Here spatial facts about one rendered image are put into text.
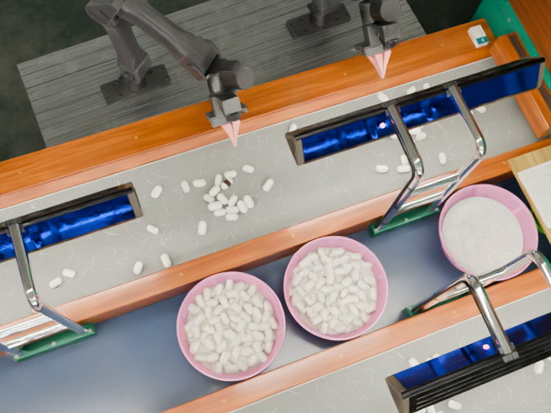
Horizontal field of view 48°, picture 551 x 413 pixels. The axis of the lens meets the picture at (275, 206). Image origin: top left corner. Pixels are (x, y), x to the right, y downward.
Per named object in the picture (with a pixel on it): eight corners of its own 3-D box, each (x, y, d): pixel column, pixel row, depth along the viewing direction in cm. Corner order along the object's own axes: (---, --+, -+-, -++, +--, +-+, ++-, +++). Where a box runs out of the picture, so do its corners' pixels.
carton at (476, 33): (467, 31, 183) (470, 27, 182) (477, 28, 184) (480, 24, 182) (475, 47, 182) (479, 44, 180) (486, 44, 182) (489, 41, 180)
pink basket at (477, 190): (413, 260, 169) (423, 251, 160) (449, 180, 177) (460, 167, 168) (503, 304, 166) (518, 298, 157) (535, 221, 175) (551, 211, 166)
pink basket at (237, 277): (166, 299, 161) (162, 292, 152) (261, 265, 166) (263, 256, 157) (198, 398, 154) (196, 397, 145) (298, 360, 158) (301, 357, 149)
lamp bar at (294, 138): (284, 136, 138) (286, 121, 131) (523, 61, 149) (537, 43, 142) (296, 167, 136) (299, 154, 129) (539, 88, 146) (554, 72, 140)
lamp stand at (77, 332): (2, 292, 159) (-82, 247, 117) (79, 266, 163) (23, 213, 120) (19, 362, 154) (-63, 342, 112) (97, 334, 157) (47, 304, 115)
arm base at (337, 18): (356, 4, 186) (346, -14, 188) (296, 25, 182) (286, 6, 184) (351, 20, 194) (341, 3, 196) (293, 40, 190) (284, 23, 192)
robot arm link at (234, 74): (260, 70, 151) (232, 36, 143) (244, 97, 149) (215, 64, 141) (228, 71, 159) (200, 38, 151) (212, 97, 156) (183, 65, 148)
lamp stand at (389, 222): (344, 178, 175) (379, 102, 133) (407, 156, 179) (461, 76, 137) (371, 238, 170) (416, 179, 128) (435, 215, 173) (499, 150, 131)
